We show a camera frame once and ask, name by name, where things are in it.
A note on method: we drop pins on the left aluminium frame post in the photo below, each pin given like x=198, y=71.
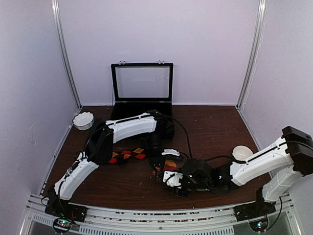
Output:
x=64, y=53

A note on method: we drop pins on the black red orange argyle sock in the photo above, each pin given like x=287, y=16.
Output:
x=122, y=157

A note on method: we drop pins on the aluminium frame post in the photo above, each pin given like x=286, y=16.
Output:
x=256, y=43
x=64, y=53

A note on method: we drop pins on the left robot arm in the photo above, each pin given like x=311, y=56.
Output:
x=98, y=151

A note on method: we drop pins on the black display box with lid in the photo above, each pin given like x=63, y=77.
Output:
x=140, y=87

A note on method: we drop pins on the front aluminium rail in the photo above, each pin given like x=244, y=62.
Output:
x=206, y=221

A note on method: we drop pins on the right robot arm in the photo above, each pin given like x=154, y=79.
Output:
x=292, y=152

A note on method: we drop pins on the maroon purple striped sock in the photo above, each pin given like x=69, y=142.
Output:
x=169, y=166

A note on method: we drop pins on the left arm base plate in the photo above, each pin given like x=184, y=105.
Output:
x=70, y=212

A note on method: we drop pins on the white and navy bowl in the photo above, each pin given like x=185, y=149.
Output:
x=241, y=153

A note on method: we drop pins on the white fluted bowl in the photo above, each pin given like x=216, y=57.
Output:
x=83, y=121

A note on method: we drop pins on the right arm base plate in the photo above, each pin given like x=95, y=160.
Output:
x=253, y=210

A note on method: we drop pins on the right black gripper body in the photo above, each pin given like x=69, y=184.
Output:
x=202, y=186

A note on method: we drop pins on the right aluminium frame post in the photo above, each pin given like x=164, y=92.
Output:
x=256, y=43

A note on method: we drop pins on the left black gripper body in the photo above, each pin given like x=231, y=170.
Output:
x=153, y=139

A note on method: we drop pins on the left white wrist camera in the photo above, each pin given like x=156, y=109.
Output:
x=170, y=152

